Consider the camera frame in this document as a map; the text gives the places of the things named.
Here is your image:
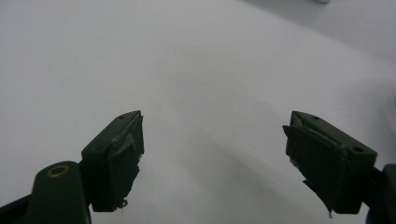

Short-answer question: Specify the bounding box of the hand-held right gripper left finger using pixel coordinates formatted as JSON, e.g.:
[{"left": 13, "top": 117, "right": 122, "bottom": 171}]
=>
[{"left": 80, "top": 109, "right": 146, "bottom": 213}]

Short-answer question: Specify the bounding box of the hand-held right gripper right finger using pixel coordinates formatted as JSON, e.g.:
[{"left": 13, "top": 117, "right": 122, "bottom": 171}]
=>
[{"left": 282, "top": 110, "right": 378, "bottom": 218}]

